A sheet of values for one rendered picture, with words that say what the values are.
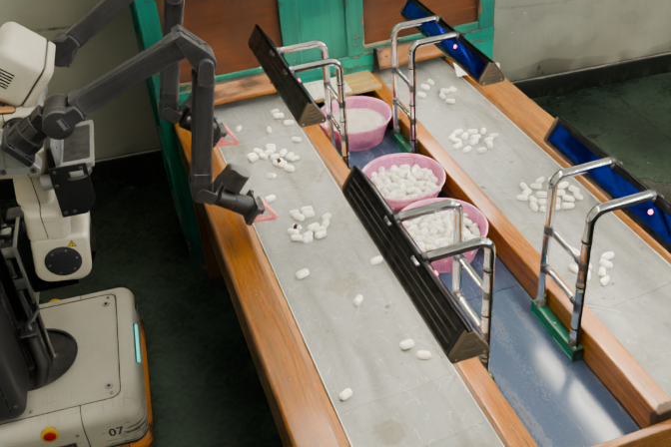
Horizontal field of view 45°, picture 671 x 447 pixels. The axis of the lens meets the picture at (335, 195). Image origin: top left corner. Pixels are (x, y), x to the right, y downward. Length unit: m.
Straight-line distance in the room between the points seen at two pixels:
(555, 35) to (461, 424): 3.00
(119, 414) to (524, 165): 1.48
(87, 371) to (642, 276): 1.71
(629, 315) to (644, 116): 2.50
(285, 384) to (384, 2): 1.68
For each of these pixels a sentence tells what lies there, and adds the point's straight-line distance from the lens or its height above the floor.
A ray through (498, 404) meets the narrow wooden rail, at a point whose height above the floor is 0.76.
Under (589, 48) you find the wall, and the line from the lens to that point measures 4.67.
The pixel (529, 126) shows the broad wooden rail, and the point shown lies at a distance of 2.82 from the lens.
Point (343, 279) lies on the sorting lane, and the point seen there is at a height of 0.74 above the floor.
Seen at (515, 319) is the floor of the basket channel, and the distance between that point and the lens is 2.18.
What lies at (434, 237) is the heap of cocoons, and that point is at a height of 0.74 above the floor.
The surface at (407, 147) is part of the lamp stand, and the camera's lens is 2.79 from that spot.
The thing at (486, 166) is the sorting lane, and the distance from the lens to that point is 2.64.
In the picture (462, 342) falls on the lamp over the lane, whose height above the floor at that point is 1.09.
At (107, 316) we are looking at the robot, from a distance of 2.96.
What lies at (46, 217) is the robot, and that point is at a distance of 2.42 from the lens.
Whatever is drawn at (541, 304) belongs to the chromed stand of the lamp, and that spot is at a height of 0.72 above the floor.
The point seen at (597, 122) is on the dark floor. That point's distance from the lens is 4.44.
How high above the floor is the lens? 2.17
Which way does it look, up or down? 35 degrees down
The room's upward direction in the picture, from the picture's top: 5 degrees counter-clockwise
